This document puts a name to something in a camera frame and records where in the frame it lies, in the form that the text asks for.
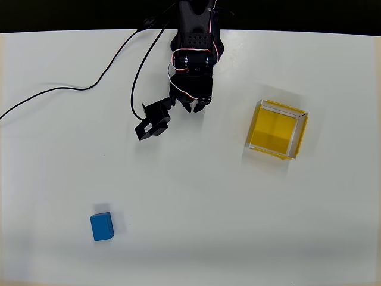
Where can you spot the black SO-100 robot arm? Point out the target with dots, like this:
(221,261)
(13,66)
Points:
(193,24)

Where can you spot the blue block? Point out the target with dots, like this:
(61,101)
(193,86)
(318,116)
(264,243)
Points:
(101,228)

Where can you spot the yellow box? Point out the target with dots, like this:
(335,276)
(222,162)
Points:
(268,128)

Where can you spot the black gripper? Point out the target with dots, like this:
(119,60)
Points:
(191,94)

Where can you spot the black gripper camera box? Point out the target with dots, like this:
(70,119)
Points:
(151,125)

